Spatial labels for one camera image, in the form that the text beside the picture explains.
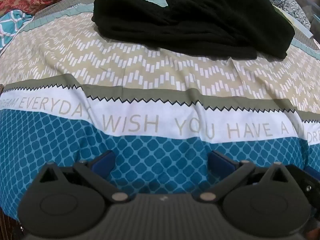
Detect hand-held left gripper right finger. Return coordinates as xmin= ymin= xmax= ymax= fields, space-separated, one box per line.
xmin=199 ymin=150 xmax=288 ymax=203

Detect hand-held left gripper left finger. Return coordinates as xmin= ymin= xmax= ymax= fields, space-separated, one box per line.
xmin=37 ymin=150 xmax=132 ymax=203

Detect black pants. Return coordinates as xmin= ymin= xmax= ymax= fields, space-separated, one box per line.
xmin=91 ymin=0 xmax=296 ymax=60

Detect patterned bed sheet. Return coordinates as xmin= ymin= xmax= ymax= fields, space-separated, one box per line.
xmin=0 ymin=0 xmax=320 ymax=224

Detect yellow blue-edged cloth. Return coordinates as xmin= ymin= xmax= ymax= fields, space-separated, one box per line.
xmin=274 ymin=6 xmax=314 ymax=38

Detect teal lattice cloth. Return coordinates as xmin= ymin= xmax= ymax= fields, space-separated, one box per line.
xmin=0 ymin=9 xmax=33 ymax=51

